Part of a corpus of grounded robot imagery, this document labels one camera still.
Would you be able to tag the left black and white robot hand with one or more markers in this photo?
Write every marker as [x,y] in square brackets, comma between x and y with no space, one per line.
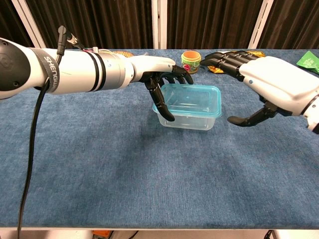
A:
[152,66]

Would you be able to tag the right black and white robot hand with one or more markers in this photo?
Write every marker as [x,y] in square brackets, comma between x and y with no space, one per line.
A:
[276,82]

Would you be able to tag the translucent blue plastic container lid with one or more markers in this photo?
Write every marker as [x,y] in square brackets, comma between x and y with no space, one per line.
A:
[197,99]

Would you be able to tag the clear plastic container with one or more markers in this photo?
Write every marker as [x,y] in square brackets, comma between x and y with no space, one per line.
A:
[189,123]

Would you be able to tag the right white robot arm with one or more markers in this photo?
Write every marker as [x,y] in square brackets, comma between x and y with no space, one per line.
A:
[313,117]

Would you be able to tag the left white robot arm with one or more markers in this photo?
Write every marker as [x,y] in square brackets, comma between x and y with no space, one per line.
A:
[79,69]

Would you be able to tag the round woven rattan coaster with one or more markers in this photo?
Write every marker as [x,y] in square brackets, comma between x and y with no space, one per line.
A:
[123,54]

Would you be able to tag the green snack packet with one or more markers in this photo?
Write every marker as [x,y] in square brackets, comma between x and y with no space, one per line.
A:
[309,62]

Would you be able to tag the small colourful painted cup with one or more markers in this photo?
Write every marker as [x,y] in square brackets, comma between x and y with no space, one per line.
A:
[191,62]

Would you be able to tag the black pleated curtain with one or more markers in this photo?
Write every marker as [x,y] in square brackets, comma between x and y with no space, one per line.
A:
[112,25]
[211,25]
[10,25]
[294,25]

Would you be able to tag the gold biscuit packet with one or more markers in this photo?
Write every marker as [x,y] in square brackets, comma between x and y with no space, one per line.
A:
[215,70]

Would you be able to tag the blue fabric table cloth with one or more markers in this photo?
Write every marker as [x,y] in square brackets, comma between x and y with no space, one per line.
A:
[124,161]

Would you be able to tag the orange object under table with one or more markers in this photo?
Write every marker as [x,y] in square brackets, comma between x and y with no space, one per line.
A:
[101,234]

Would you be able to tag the white frame post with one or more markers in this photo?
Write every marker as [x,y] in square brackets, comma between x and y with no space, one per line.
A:
[30,25]
[159,25]
[260,25]

